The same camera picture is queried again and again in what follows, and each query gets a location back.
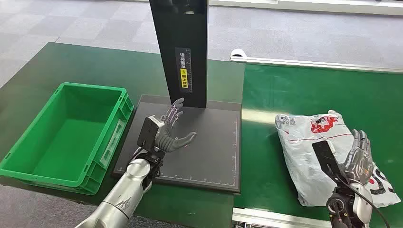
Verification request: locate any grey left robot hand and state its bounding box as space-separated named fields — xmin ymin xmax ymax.
xmin=154 ymin=97 xmax=197 ymax=153

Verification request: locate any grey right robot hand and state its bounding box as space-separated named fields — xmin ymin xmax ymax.
xmin=343 ymin=128 xmax=375 ymax=187

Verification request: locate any white plastic mailer package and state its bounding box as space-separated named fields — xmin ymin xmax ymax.
xmin=275 ymin=110 xmax=402 ymax=208

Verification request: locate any green conveyor belt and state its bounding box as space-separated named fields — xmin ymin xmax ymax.
xmin=233 ymin=63 xmax=403 ymax=228

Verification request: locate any clear crate label holder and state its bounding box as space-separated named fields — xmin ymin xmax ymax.
xmin=99 ymin=118 xmax=125 ymax=169

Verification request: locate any black yellow column label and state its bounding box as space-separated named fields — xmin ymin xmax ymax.
xmin=174 ymin=47 xmax=193 ymax=95

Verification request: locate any green plastic crate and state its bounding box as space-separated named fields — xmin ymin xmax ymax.
xmin=0 ymin=82 xmax=135 ymax=196

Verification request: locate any black scanner column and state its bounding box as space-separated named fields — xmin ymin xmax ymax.
xmin=149 ymin=0 xmax=210 ymax=110

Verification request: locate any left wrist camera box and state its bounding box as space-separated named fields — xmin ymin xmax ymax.
xmin=137 ymin=115 xmax=164 ymax=149

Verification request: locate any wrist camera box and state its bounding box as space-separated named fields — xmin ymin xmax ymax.
xmin=312 ymin=140 xmax=345 ymax=184
xmin=137 ymin=115 xmax=164 ymax=149

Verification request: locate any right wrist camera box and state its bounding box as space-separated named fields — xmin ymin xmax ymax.
xmin=312 ymin=140 xmax=345 ymax=184

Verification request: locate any black scanner base plate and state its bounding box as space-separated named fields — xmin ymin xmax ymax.
xmin=112 ymin=94 xmax=243 ymax=194

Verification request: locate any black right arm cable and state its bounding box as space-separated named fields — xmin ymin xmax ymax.
xmin=338 ymin=176 xmax=391 ymax=228

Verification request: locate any short silver conveyor rail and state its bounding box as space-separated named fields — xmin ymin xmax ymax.
xmin=231 ymin=207 xmax=332 ymax=228

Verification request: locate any long silver conveyor rail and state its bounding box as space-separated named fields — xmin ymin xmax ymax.
xmin=229 ymin=48 xmax=403 ymax=75

